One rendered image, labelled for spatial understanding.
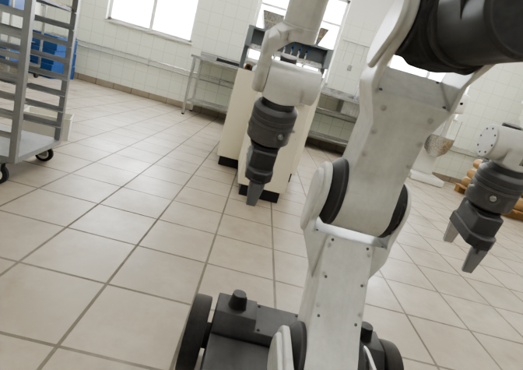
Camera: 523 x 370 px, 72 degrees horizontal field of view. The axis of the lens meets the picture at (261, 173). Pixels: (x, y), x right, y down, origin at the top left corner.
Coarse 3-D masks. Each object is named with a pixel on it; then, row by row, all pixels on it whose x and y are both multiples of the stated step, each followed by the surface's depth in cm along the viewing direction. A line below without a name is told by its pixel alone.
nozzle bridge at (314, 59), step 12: (252, 36) 289; (264, 36) 298; (252, 48) 307; (288, 48) 301; (312, 48) 302; (324, 48) 295; (240, 60) 303; (300, 60) 299; (312, 60) 305; (324, 60) 300; (324, 72) 310
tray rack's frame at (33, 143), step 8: (0, 128) 203; (8, 128) 206; (0, 136) 189; (24, 136) 200; (32, 136) 204; (40, 136) 208; (48, 136) 212; (0, 144) 179; (8, 144) 182; (24, 144) 188; (32, 144) 191; (40, 144) 195; (48, 144) 198; (56, 144) 208; (0, 152) 169; (8, 152) 172; (24, 152) 177; (32, 152) 182; (40, 152) 191; (0, 160) 167; (0, 168) 167
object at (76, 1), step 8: (72, 0) 192; (80, 0) 194; (72, 16) 194; (72, 24) 195; (72, 32) 196; (72, 40) 197; (72, 48) 199; (72, 56) 201; (64, 64) 200; (64, 72) 201; (64, 88) 203; (64, 104) 205; (64, 112) 208; (56, 128) 208; (56, 136) 210
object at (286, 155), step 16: (256, 96) 281; (304, 112) 239; (288, 144) 244; (240, 160) 272; (288, 160) 247; (240, 176) 248; (272, 176) 249; (288, 176) 250; (240, 192) 254; (272, 192) 255
